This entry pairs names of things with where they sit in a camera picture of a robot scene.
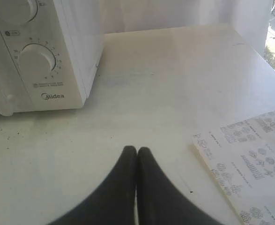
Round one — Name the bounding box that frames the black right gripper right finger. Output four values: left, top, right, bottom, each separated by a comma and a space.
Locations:
135, 147, 220, 225

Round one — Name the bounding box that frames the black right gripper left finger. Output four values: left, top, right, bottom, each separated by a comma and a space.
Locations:
51, 146, 137, 225

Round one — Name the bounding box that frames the white Midea microwave oven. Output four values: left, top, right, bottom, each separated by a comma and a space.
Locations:
0, 0, 104, 114

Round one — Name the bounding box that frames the printed paper booklet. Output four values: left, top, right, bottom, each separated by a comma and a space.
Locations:
192, 111, 275, 225

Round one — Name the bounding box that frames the white lower timer knob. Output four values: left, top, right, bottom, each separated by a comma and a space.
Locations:
18, 44, 56, 73

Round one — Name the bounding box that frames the white upper power knob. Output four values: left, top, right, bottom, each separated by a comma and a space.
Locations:
0, 0, 37, 25

